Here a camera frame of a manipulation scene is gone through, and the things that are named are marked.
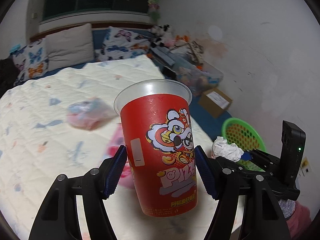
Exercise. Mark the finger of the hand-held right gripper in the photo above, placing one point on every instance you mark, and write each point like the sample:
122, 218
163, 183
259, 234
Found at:
247, 168
260, 158

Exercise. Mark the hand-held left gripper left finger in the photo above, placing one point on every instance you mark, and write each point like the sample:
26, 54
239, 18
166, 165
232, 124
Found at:
116, 172

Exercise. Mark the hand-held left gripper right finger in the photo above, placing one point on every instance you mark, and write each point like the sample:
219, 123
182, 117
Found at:
203, 172

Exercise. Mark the white paper ball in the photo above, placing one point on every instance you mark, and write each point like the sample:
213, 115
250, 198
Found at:
226, 150

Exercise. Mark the green plastic mesh basket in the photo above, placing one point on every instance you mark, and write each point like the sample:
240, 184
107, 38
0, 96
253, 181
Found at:
250, 131

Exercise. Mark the red printed plastic cup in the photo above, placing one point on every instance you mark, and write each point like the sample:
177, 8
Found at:
155, 160

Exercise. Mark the person's right forearm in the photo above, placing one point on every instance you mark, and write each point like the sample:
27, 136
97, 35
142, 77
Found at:
301, 220

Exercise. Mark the pink white snack packet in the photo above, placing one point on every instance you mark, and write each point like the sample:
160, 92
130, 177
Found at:
118, 155

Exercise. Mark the blue sheeted bed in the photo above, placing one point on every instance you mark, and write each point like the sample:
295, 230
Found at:
207, 125

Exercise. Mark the pink blue plastic wrapper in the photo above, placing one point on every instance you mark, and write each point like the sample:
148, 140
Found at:
86, 115

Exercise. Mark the brown cardboard box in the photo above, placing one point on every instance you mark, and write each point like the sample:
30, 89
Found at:
215, 102

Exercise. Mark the white quilted mat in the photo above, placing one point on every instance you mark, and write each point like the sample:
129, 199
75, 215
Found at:
37, 142

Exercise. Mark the clear plastic storage bin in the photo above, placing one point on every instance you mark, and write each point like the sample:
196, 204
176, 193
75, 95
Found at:
197, 77

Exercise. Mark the patterned beige cloth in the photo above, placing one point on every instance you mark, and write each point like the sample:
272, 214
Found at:
195, 50

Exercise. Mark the grey patterned flat box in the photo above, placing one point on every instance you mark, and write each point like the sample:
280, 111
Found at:
162, 55

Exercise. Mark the butterfly print pillow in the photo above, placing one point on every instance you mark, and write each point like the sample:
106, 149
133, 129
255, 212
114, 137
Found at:
120, 45
32, 60

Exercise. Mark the orange fox plush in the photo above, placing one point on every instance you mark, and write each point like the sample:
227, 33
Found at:
181, 40

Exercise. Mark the beige pillow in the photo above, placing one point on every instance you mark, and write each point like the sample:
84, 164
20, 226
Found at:
70, 46

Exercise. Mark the black white cow plush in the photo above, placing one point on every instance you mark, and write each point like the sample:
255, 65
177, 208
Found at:
161, 33

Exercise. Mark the paper flower wall decoration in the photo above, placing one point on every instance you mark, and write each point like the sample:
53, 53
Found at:
153, 6

